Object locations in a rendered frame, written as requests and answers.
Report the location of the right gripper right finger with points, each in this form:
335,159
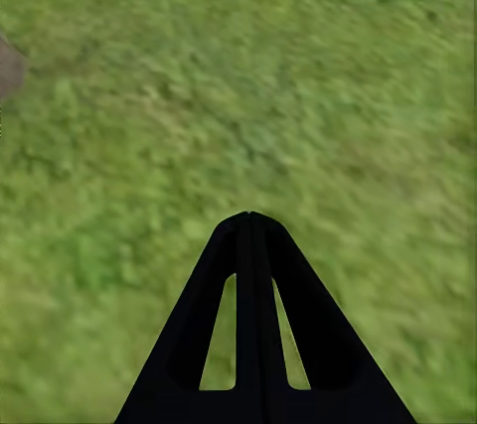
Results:
347,385

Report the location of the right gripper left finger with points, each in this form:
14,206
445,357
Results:
167,389

